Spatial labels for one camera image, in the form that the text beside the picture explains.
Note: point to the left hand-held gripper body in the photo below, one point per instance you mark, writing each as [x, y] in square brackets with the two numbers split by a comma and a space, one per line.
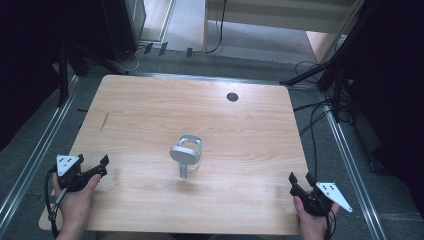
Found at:
[71, 178]

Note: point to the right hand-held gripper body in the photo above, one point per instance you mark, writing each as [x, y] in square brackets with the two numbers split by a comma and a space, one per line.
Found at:
[315, 201]

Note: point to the person's right hand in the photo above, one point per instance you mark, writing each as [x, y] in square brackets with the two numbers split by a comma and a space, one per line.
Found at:
[313, 225]

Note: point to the person's left hand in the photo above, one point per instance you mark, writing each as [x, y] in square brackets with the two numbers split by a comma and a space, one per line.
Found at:
[75, 206]

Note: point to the silver metal tool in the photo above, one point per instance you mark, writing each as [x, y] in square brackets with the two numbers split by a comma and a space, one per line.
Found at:
[186, 155]

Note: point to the black tripod stand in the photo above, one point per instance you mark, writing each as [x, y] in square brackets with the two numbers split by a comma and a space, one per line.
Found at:
[333, 63]
[63, 76]

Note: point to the dark round table grommet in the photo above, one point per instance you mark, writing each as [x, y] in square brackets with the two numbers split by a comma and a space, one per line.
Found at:
[232, 97]

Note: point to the black curtain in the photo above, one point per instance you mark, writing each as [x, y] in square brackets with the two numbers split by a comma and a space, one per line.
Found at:
[23, 66]
[396, 100]

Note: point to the dark cabinet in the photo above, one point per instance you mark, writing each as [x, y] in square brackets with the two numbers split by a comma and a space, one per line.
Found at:
[123, 26]

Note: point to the aluminium floor rail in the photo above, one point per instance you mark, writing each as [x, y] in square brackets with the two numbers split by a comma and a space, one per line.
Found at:
[40, 146]
[213, 78]
[353, 173]

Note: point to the small black floor bracket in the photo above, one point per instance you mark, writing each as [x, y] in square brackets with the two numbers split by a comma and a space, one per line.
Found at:
[163, 49]
[189, 52]
[148, 48]

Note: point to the white furniture frame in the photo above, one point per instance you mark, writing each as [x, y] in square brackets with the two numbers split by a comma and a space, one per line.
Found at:
[266, 13]

